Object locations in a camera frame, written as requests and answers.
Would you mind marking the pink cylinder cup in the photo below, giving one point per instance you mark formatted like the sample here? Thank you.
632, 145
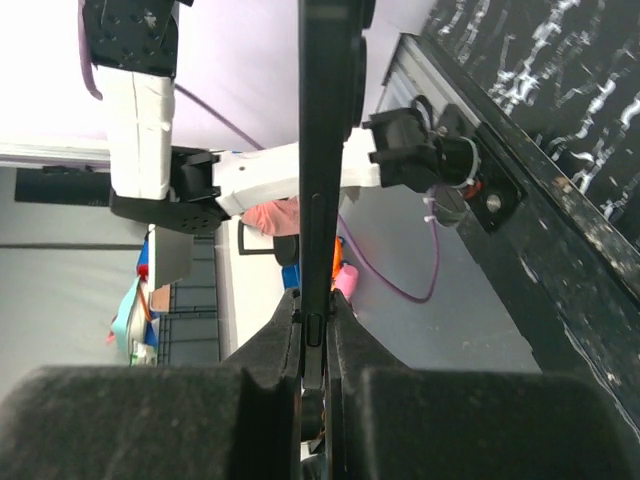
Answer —
346, 281

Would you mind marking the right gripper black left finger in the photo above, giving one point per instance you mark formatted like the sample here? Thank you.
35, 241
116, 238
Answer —
239, 419

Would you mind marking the teal and colourful clutter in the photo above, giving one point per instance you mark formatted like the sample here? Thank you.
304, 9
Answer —
134, 327

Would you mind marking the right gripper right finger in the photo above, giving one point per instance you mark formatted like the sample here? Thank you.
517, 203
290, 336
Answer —
388, 421

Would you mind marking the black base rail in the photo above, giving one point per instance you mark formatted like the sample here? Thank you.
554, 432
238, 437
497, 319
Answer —
569, 280

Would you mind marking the aluminium frame rail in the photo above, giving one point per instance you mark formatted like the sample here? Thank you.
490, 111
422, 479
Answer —
411, 73

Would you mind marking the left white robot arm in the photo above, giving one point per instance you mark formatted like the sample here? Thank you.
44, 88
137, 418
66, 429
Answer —
128, 56

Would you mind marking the pink cloth bundle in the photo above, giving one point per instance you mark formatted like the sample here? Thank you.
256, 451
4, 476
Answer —
277, 218

